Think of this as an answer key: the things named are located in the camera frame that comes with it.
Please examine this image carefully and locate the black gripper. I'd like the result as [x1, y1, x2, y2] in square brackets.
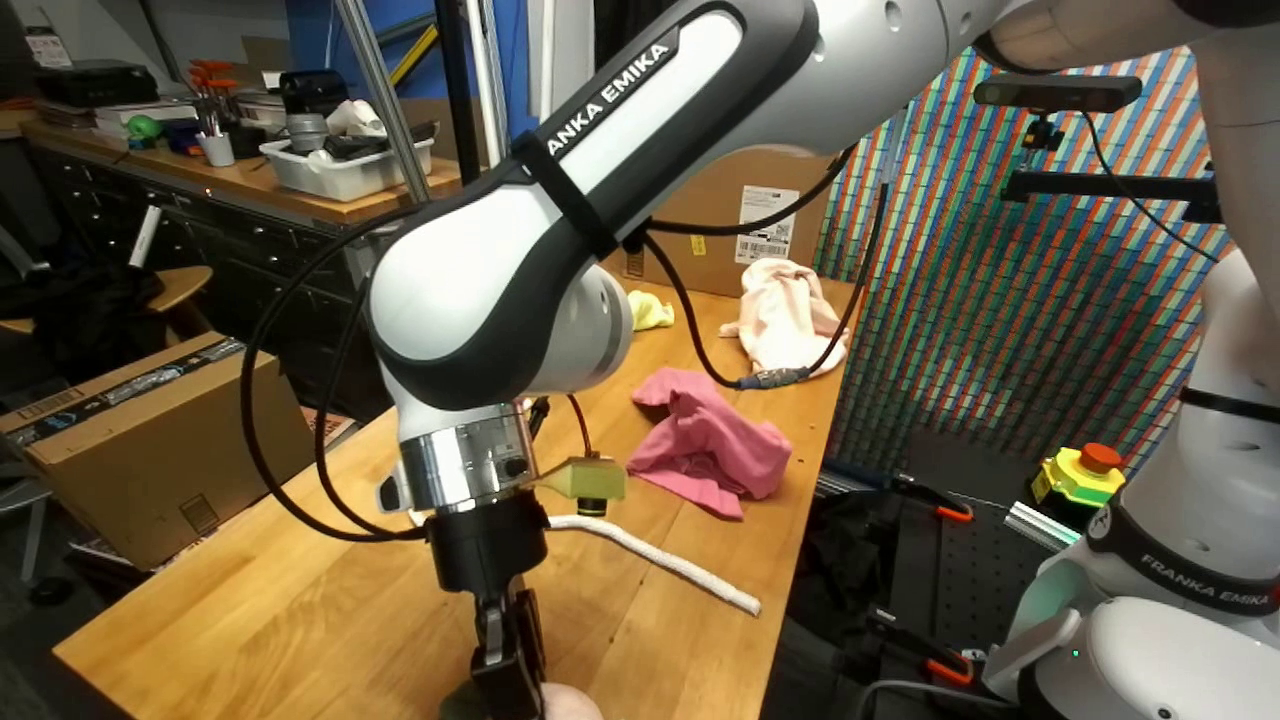
[429, 488, 551, 720]

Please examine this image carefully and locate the magenta pink cloth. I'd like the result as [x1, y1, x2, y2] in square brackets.
[624, 367, 795, 524]

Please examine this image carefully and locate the pale peach cloth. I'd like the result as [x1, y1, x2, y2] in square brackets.
[717, 257, 851, 383]

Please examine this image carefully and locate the white flexible tube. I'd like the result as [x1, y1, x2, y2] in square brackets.
[543, 512, 768, 620]

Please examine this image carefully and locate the cardboard box with black tape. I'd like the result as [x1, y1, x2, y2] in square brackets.
[0, 332, 324, 571]

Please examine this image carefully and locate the wooden stool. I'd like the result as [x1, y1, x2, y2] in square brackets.
[136, 262, 214, 322]

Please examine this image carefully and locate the white plastic tray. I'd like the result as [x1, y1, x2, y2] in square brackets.
[255, 132, 435, 205]

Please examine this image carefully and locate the wooden top workbench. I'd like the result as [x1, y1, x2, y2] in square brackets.
[22, 115, 470, 418]

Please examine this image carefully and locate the black bag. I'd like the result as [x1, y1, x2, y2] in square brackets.
[15, 253, 172, 383]

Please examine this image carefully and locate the colourful striped backdrop panel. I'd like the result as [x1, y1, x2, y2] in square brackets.
[810, 43, 1245, 486]

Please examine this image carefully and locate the silver metal pole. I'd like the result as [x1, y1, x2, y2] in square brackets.
[470, 0, 513, 172]
[331, 0, 435, 212]

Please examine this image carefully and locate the black pole with base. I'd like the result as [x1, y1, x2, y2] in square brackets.
[430, 0, 491, 193]

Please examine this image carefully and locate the yellow red emergency stop button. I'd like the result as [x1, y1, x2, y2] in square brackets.
[1032, 438, 1132, 512]

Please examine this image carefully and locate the white cup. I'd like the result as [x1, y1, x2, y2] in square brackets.
[194, 129, 238, 172]

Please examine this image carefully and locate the black case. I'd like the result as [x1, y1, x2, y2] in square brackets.
[32, 62, 165, 113]

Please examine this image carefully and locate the black clamp with orange handle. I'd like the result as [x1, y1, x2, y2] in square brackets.
[865, 636, 989, 698]
[889, 469, 979, 532]

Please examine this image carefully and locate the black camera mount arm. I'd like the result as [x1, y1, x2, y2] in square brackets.
[997, 166, 1222, 224]

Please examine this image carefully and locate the black stereo camera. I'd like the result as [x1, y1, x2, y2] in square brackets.
[971, 72, 1147, 115]

